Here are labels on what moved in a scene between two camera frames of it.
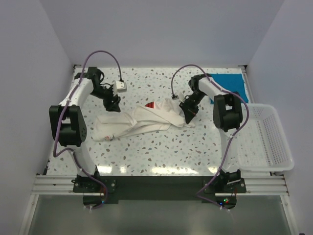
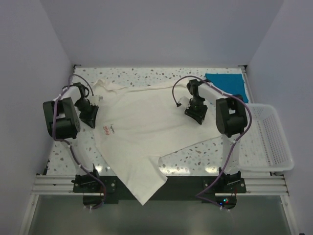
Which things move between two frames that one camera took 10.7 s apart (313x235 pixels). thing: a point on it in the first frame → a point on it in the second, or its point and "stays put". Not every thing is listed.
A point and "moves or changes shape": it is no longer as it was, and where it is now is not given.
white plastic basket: [263, 145] stays put
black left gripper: [110, 105] → [90, 119]
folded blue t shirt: [231, 82] stays put
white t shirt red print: [144, 120] moves or changes shape
